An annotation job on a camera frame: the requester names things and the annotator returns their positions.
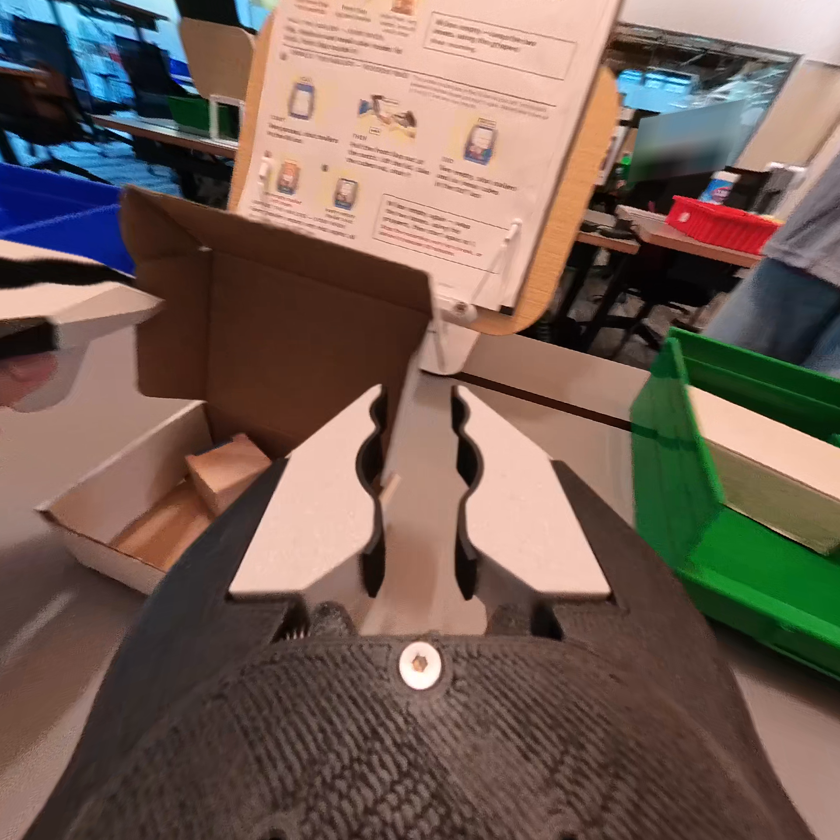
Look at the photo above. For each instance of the printed instruction sheet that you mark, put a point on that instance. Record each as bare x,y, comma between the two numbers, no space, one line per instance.
426,131

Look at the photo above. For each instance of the large wooden cube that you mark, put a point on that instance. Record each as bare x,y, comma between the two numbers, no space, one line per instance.
229,469

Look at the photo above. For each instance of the grey desk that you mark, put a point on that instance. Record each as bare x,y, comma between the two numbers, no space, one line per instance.
577,472
558,374

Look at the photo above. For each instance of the metal page holder clip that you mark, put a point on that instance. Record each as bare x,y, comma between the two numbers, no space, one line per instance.
512,229
264,170

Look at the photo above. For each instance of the red plastic bin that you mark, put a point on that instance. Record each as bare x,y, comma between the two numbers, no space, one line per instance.
722,226

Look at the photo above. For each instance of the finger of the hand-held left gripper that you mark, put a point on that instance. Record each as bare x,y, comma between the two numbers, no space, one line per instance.
85,305
65,274

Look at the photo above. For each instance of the blue plastic bin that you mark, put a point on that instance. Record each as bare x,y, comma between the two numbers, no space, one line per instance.
59,203

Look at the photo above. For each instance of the small wooden document stand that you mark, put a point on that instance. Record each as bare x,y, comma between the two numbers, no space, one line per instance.
216,59

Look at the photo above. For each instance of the white stand base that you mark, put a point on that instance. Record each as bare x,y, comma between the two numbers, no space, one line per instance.
453,348

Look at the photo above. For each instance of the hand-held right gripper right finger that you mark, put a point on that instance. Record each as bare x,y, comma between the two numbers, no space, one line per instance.
531,525

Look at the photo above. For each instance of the instruction sheet on wooden stand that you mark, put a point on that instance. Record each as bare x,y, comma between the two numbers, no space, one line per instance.
577,216

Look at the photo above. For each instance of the white wipes canister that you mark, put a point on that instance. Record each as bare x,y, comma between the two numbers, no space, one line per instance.
718,187

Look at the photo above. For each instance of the wooden workbench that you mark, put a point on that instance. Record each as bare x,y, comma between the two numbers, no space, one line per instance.
656,239

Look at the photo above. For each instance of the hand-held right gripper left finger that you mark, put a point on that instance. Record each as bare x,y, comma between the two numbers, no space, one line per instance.
308,525

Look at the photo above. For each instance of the white cardboard mailer box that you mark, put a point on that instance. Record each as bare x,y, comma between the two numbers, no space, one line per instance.
295,328
768,446

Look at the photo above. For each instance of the green plastic bin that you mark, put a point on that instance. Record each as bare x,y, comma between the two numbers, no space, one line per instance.
663,492

